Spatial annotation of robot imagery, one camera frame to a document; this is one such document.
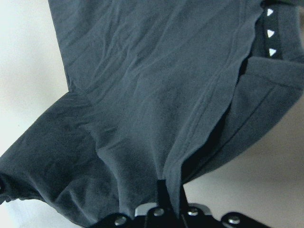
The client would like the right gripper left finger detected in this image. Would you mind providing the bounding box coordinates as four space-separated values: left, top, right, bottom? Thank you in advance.
157 179 175 214

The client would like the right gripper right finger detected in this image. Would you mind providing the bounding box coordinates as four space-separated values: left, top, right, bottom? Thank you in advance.
180 185 190 211

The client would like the black t-shirt with logo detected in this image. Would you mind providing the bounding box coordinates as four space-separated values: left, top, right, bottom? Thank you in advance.
0 0 304 228

